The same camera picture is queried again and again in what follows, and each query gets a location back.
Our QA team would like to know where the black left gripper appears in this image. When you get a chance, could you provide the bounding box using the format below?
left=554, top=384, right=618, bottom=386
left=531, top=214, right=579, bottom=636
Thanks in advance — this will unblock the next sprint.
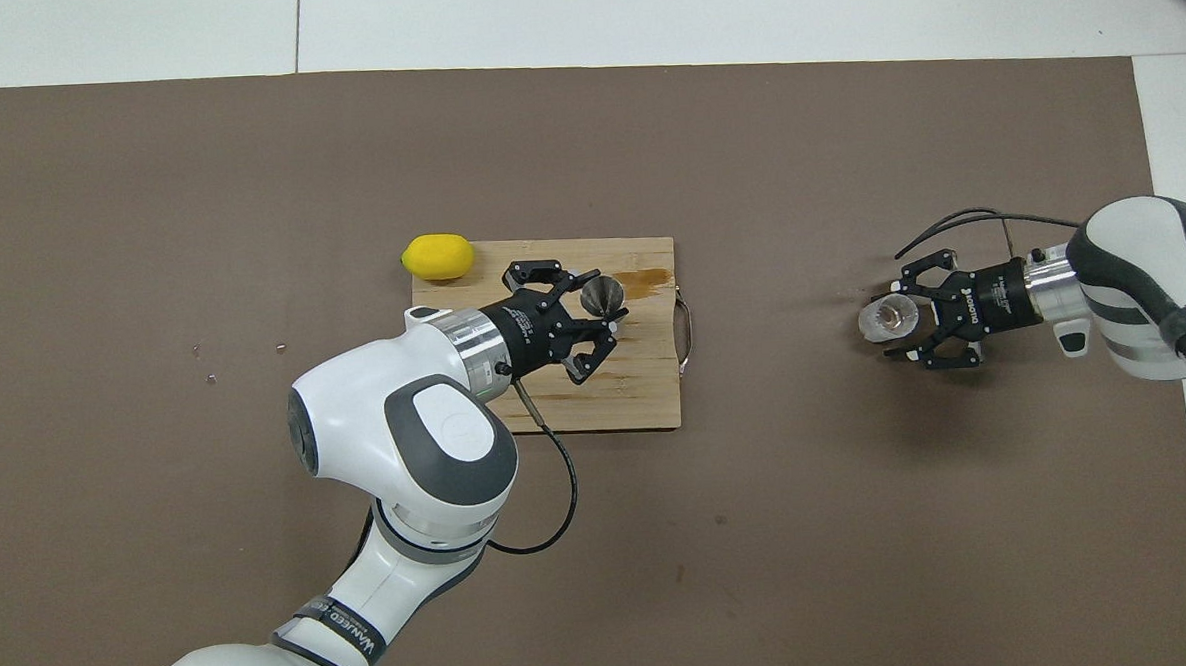
left=477, top=255, right=634, bottom=390

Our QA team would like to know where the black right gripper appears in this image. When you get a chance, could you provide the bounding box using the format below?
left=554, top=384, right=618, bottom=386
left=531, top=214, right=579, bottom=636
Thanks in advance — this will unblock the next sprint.
left=879, top=244, right=1039, bottom=374

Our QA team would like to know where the metal jigger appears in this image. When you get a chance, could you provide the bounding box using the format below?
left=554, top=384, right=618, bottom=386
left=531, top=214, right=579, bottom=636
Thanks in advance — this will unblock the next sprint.
left=579, top=274, right=626, bottom=322

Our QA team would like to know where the clear glass cup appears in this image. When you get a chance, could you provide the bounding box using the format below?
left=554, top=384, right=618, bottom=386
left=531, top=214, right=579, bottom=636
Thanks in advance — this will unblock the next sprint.
left=857, top=294, right=923, bottom=346

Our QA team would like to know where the wooden cutting board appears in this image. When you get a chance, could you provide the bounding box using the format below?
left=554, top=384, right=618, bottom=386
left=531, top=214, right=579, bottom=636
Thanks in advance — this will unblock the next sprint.
left=409, top=233, right=700, bottom=442

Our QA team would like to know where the yellow lemon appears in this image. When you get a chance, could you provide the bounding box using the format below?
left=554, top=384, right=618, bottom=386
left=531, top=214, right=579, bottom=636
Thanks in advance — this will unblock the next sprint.
left=400, top=232, right=477, bottom=283

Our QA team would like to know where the brown table mat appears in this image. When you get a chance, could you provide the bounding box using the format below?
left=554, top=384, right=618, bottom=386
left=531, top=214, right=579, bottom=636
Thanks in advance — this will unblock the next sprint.
left=0, top=35, right=1186, bottom=666

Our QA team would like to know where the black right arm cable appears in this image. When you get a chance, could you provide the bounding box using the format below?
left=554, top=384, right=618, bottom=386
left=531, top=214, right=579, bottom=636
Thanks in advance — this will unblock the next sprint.
left=893, top=204, right=1086, bottom=266

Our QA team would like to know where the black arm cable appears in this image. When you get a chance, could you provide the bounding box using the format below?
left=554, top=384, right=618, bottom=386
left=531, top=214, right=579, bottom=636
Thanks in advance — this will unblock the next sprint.
left=893, top=204, right=1086, bottom=266
left=258, top=374, right=589, bottom=666

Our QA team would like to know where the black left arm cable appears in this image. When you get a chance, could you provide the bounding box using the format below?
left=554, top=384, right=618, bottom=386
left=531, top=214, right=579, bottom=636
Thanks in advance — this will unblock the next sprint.
left=258, top=374, right=589, bottom=666

